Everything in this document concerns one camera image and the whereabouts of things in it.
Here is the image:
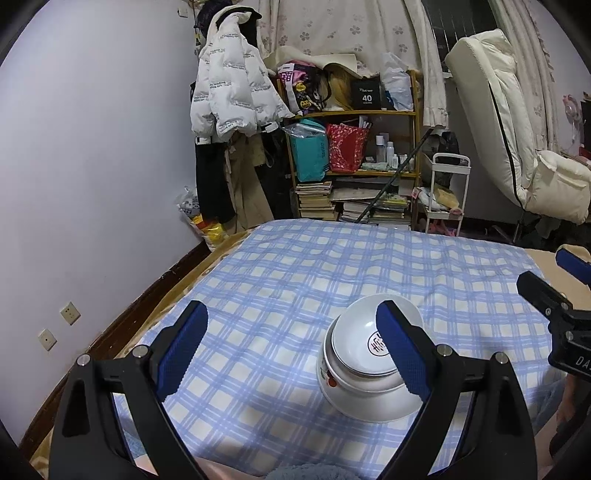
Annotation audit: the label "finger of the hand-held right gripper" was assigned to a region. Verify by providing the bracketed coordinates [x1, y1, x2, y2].
[555, 246, 591, 288]
[516, 271, 575, 321]

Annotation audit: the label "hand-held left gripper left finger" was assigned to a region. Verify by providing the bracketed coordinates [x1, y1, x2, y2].
[48, 300, 218, 480]

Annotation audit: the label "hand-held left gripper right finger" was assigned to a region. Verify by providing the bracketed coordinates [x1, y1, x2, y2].
[375, 300, 536, 480]

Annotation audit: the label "plain white bowl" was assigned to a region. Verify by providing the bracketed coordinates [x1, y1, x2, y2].
[322, 318, 406, 391]

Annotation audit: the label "red and white patterned bowl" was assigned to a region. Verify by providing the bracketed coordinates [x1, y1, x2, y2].
[332, 294, 423, 376]

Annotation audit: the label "white cherry print plate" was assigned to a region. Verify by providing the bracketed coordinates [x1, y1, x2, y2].
[316, 360, 424, 424]

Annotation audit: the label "person's right hand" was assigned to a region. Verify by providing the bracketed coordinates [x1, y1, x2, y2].
[557, 376, 583, 428]

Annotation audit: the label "white trolley cart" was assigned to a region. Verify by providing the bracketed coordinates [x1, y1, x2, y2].
[424, 154, 472, 237]

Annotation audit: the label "blue checked tablecloth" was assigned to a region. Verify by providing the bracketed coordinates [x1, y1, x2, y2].
[113, 218, 566, 476]

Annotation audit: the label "plastic bag with yellow items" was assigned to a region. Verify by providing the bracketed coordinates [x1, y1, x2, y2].
[175, 187, 230, 253]

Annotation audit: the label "tan cardboard packet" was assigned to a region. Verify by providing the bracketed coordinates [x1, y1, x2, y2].
[434, 186, 461, 212]

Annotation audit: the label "pile of magazines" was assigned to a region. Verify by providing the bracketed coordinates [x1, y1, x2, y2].
[332, 187, 413, 228]

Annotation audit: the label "pink fan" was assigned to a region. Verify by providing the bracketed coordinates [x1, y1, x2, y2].
[563, 95, 583, 131]

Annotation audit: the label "white recliner chair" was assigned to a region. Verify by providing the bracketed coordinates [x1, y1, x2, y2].
[444, 28, 591, 228]

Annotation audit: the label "black hanging pants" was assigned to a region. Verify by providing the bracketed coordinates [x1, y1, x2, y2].
[194, 137, 237, 225]

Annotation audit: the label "dark long pole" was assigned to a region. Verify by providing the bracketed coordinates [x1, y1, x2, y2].
[355, 129, 438, 223]

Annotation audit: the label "stack of old books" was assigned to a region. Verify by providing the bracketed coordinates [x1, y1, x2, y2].
[294, 181, 336, 221]

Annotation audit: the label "beige hanging coat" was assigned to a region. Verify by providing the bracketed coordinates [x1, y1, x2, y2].
[222, 135, 276, 234]

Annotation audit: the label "narrow ruffled floral curtain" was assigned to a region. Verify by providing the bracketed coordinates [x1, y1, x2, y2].
[489, 0, 563, 154]

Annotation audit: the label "red patterned bag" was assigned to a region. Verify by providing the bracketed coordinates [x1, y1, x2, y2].
[325, 122, 371, 175]

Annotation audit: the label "teal bag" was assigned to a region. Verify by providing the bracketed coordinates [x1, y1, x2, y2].
[288, 119, 330, 184]

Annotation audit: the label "wooden shelf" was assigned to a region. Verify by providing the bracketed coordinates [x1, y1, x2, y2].
[276, 69, 424, 223]

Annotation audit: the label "clear plastic bag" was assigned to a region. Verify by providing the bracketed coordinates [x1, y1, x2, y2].
[381, 52, 415, 112]

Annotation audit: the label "black box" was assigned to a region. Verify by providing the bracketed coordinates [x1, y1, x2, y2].
[349, 78, 387, 112]

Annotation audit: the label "dark window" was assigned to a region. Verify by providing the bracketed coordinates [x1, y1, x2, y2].
[418, 0, 505, 71]

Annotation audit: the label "white puffer jacket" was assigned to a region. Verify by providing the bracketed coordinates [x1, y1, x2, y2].
[191, 6, 296, 145]

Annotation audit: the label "colourful printed bag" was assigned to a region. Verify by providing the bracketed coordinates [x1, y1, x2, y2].
[278, 62, 332, 117]

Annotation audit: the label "cream foam sheet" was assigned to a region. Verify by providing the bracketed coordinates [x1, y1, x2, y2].
[265, 46, 362, 80]

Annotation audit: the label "wide floral curtain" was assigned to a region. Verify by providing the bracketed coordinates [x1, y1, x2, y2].
[256, 0, 450, 128]

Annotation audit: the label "black hanging garment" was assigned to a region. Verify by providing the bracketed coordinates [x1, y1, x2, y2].
[194, 0, 263, 52]

